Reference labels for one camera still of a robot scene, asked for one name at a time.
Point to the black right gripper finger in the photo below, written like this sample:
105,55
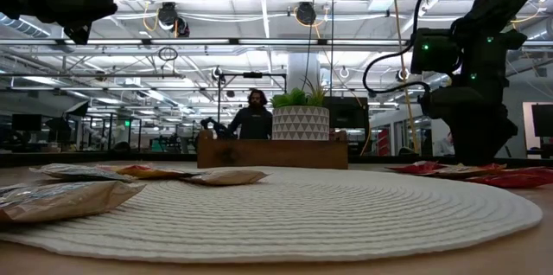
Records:
475,145

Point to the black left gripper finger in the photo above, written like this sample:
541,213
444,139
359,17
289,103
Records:
82,7

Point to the brown tea packet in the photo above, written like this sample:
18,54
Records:
82,173
226,177
65,203

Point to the brown wooden tea box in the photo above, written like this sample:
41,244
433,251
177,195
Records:
281,154

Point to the small black desk monitor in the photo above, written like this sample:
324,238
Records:
27,122

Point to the large black screen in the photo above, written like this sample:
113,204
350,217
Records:
347,113

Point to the white triangle-patterned plant pot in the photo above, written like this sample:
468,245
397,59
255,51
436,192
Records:
300,123

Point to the white round woven placemat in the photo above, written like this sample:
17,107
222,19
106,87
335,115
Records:
302,214

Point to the green succulent plant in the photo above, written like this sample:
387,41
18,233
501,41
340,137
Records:
294,98

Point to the person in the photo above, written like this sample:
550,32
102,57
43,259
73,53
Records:
255,123

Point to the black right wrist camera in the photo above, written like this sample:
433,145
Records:
434,103

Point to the black wall screen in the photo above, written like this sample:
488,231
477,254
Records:
543,120

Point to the black camera rig frame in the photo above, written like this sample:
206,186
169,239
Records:
252,74

